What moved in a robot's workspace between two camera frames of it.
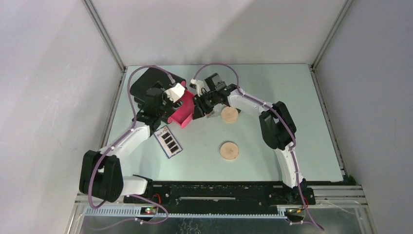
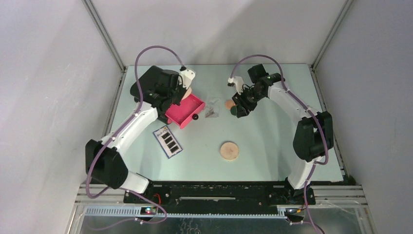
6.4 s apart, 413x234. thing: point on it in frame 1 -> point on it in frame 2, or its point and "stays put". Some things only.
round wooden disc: [229, 114] -> [188, 91]
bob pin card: [168, 142] stays put
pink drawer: [183, 115] stays put
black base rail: [220, 197] stays put
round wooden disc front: [229, 151] stays put
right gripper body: [210, 100] -> [248, 98]
